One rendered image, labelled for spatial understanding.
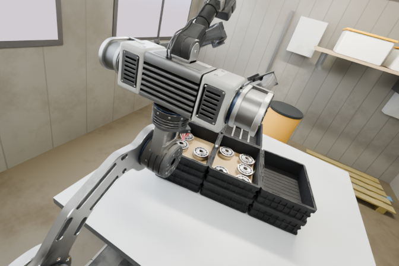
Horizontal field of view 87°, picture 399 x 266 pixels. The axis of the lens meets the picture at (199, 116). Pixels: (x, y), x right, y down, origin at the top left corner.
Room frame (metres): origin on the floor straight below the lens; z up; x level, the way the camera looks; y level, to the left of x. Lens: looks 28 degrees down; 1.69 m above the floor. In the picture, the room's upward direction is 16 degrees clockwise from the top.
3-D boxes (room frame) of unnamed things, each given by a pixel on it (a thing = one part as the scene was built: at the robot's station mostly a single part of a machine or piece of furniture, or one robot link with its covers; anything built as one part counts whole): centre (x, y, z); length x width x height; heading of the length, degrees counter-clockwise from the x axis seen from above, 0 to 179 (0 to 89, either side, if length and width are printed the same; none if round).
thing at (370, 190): (2.50, -2.22, 0.05); 1.08 x 0.72 x 0.10; 71
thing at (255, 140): (1.46, -0.37, 0.87); 0.40 x 0.30 x 0.11; 171
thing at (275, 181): (1.02, -0.60, 0.87); 0.40 x 0.30 x 0.11; 171
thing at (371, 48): (2.87, -1.64, 1.71); 0.52 x 0.44 x 0.29; 71
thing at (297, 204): (1.02, -0.60, 0.92); 0.40 x 0.30 x 0.02; 171
